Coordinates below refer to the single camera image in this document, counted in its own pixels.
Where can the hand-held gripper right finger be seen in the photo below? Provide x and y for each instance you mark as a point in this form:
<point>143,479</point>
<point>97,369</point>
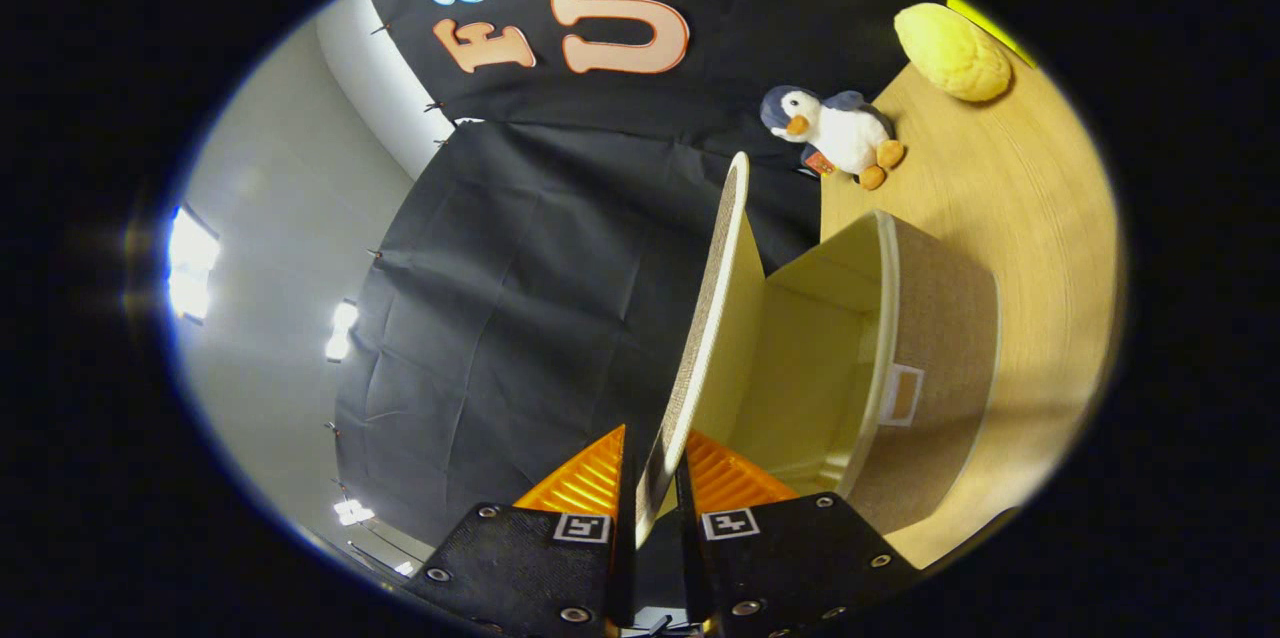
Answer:
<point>690,568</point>

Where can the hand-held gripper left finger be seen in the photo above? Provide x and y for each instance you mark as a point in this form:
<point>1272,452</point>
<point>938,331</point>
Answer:
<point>625,568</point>

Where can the brown fabric storage box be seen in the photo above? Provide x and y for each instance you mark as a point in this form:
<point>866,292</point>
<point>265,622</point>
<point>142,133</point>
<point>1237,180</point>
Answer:
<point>940,348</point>

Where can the ceiling light panel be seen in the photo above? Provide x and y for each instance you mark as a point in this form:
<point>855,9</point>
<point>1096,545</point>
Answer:
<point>342,330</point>
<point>190,263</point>
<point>354,513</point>

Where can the penguin plush toy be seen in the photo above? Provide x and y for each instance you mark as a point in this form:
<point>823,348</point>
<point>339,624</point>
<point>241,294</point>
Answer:
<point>845,133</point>

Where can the yellow round plush bun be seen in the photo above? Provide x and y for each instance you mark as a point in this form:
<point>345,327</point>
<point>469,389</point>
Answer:
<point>950,53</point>

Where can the yellow book with red circle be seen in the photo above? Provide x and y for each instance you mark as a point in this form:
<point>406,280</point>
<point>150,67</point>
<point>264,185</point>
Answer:
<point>985,23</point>

